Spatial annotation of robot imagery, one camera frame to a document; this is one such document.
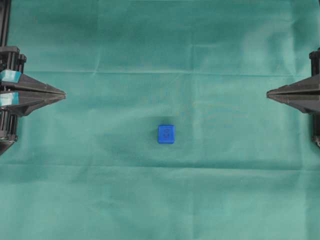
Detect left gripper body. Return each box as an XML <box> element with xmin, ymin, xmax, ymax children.
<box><xmin>0</xmin><ymin>46</ymin><xmax>27</xmax><ymax>143</ymax></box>

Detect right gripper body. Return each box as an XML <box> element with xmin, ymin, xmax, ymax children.
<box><xmin>309</xmin><ymin>48</ymin><xmax>320</xmax><ymax>147</ymax></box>

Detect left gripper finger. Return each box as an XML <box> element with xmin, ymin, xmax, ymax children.
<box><xmin>0</xmin><ymin>70</ymin><xmax>66</xmax><ymax>95</ymax></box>
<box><xmin>0</xmin><ymin>91</ymin><xmax>66</xmax><ymax>116</ymax></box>

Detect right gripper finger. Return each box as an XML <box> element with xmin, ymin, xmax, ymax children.
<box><xmin>267</xmin><ymin>94</ymin><xmax>320</xmax><ymax>114</ymax></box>
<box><xmin>266</xmin><ymin>83</ymin><xmax>320</xmax><ymax>96</ymax></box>

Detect blue block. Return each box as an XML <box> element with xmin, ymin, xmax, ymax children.
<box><xmin>157</xmin><ymin>125</ymin><xmax>176</xmax><ymax>144</ymax></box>

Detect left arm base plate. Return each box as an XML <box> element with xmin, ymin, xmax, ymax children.
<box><xmin>0</xmin><ymin>141</ymin><xmax>13</xmax><ymax>155</ymax></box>

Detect black frame post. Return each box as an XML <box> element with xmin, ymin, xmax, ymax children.
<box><xmin>0</xmin><ymin>0</ymin><xmax>11</xmax><ymax>47</ymax></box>

